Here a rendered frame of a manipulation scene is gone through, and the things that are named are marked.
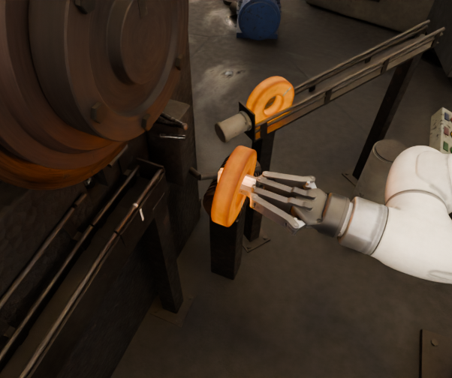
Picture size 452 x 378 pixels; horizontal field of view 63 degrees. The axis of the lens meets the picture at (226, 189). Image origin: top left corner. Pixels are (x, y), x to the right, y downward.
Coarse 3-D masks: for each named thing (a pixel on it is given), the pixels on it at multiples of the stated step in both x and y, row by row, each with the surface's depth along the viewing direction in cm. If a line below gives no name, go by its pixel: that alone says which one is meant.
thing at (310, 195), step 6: (258, 180) 68; (264, 180) 68; (270, 180) 68; (264, 186) 68; (270, 186) 67; (276, 186) 67; (282, 186) 67; (276, 192) 68; (282, 192) 67; (288, 192) 66; (294, 192) 66; (300, 192) 66; (306, 192) 66; (312, 192) 66; (312, 198) 65
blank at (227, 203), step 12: (240, 156) 64; (252, 156) 67; (228, 168) 63; (240, 168) 63; (252, 168) 72; (228, 180) 62; (240, 180) 64; (216, 192) 63; (228, 192) 62; (216, 204) 64; (228, 204) 63; (240, 204) 73; (216, 216) 66; (228, 216) 65
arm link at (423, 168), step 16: (400, 160) 72; (416, 160) 69; (432, 160) 67; (448, 160) 66; (400, 176) 69; (416, 176) 67; (432, 176) 65; (448, 176) 64; (384, 192) 72; (432, 192) 64; (448, 192) 64; (448, 208) 66
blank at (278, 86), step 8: (264, 80) 101; (272, 80) 101; (280, 80) 101; (256, 88) 101; (264, 88) 100; (272, 88) 101; (280, 88) 103; (288, 88) 105; (256, 96) 101; (264, 96) 101; (272, 96) 103; (280, 96) 105; (288, 96) 107; (248, 104) 103; (256, 104) 101; (264, 104) 103; (272, 104) 110; (280, 104) 108; (288, 104) 109; (256, 112) 104; (264, 112) 106; (272, 112) 109; (256, 120) 106
